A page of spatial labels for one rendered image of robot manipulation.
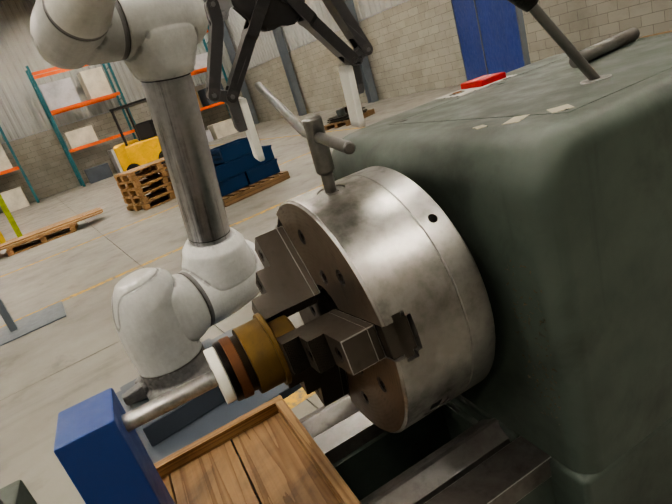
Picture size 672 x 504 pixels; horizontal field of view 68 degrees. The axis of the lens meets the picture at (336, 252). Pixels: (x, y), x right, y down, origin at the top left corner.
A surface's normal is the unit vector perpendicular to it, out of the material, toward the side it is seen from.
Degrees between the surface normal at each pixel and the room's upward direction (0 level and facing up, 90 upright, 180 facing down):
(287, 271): 51
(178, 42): 109
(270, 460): 0
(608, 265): 90
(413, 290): 68
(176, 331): 91
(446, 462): 30
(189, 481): 0
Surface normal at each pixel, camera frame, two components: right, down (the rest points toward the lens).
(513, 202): -0.87, 0.35
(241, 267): 0.81, 0.14
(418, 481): -0.04, -0.69
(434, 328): 0.39, 0.09
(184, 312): 0.69, -0.07
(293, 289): 0.15, -0.42
